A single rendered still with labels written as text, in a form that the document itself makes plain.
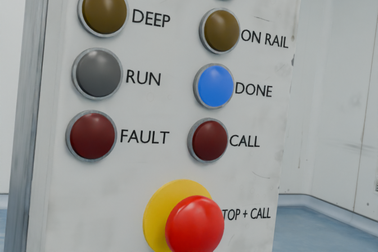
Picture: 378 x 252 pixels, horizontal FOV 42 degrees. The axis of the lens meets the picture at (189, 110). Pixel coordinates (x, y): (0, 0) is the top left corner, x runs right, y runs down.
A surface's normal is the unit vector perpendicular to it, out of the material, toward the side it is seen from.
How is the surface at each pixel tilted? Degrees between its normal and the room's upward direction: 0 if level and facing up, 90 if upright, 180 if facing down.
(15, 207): 90
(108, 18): 93
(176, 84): 90
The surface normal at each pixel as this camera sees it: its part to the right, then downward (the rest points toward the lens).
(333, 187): -0.90, -0.07
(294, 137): 0.42, 0.09
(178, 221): 0.14, -0.11
